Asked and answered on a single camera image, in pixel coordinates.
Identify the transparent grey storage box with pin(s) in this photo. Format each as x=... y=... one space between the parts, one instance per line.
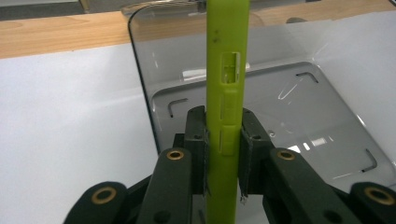
x=305 y=124

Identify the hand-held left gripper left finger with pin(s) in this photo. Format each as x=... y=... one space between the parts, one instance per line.
x=195 y=146

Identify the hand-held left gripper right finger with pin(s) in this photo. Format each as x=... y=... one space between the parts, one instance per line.
x=253 y=149

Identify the green phone case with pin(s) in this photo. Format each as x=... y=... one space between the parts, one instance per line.
x=226 y=102

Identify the wooden table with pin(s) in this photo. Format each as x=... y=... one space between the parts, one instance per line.
x=62 y=34

